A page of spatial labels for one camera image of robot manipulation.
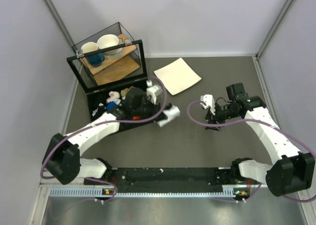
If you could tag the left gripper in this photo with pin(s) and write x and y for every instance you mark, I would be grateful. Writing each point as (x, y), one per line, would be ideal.
(155, 109)

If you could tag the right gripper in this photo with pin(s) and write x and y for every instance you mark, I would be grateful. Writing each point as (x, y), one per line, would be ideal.
(212, 118)

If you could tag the white underwear black waistband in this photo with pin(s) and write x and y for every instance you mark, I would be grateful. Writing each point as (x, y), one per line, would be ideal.
(168, 115)

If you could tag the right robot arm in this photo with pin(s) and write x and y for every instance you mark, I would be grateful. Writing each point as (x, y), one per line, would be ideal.
(291, 170)

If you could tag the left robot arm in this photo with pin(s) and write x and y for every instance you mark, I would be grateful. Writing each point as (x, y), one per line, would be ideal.
(62, 160)

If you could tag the tan rolled cloth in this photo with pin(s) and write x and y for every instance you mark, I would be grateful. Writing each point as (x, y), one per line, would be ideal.
(124, 92)

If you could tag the white red rolled cloth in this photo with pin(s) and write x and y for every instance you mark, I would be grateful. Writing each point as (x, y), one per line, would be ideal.
(114, 96)

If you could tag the blue rolled cloth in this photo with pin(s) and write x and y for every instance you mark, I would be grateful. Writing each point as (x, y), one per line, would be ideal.
(110, 105)

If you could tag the white square plate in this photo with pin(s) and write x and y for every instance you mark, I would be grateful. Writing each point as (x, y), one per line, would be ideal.
(177, 76)

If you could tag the black compartment box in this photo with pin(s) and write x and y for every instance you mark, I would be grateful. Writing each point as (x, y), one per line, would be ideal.
(129, 108)

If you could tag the black white rolled cloth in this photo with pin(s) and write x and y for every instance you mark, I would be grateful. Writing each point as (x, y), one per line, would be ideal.
(96, 109)

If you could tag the wooden shelf board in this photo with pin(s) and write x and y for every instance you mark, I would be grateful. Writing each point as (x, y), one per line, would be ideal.
(113, 68)

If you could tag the glass display case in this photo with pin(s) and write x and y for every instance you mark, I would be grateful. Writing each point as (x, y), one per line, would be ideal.
(116, 29)

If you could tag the blue mug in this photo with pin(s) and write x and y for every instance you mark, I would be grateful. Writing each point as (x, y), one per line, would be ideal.
(96, 60)

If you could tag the large white bowl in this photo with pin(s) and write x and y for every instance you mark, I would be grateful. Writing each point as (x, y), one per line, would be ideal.
(110, 40)

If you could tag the small white bowl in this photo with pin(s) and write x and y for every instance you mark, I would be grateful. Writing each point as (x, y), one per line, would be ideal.
(89, 47)

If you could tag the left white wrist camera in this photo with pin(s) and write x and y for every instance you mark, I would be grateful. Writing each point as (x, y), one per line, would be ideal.
(152, 92)

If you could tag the grey cable duct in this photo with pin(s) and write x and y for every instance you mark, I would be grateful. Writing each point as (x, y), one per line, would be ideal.
(99, 192)

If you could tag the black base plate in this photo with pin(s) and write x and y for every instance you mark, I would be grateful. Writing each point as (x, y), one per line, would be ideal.
(173, 180)

